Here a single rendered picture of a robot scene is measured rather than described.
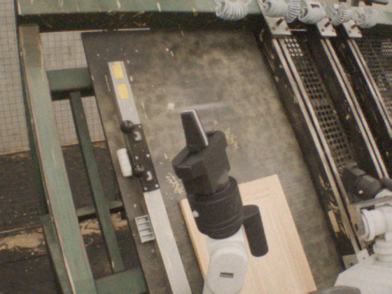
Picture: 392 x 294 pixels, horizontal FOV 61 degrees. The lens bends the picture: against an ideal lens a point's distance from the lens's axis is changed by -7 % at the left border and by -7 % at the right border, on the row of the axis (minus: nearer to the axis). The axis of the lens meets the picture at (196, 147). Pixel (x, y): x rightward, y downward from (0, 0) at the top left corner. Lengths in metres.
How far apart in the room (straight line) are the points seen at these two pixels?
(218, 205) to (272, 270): 0.64
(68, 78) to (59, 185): 0.38
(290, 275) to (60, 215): 0.73
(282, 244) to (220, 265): 0.61
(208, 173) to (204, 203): 0.05
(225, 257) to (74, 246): 0.44
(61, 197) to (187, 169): 0.50
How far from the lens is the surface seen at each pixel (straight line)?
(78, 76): 1.18
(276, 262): 1.18
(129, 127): 0.91
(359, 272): 0.74
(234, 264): 0.62
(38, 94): 1.04
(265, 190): 1.20
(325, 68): 1.65
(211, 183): 0.54
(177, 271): 0.99
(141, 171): 0.88
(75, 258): 0.92
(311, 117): 1.38
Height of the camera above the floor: 1.77
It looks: 19 degrees down
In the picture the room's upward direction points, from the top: straight up
